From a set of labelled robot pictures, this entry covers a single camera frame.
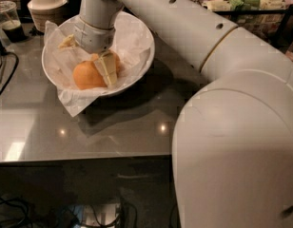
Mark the white paper liner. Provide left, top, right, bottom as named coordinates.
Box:
left=42, top=11, right=152, bottom=118

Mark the orange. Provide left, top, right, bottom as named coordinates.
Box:
left=90, top=49, right=121, bottom=73
left=72, top=61, right=107, bottom=90

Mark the green packet in basket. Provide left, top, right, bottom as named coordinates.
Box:
left=228, top=0, right=260, bottom=10

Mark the black cable on table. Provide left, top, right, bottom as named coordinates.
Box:
left=0, top=47, right=19, bottom=106

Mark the black wire frame basket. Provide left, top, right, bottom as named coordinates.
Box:
left=217, top=5, right=293, bottom=45

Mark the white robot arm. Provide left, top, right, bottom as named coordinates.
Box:
left=75, top=0, right=293, bottom=228

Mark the stack of paper bowls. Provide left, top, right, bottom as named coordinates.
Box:
left=28, top=0, right=68, bottom=32

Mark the plastic cup with drink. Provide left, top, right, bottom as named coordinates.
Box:
left=0, top=1, right=26, bottom=43

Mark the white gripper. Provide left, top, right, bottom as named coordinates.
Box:
left=58, top=16, right=117, bottom=87

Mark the white bowl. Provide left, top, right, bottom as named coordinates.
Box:
left=41, top=9, right=156, bottom=99

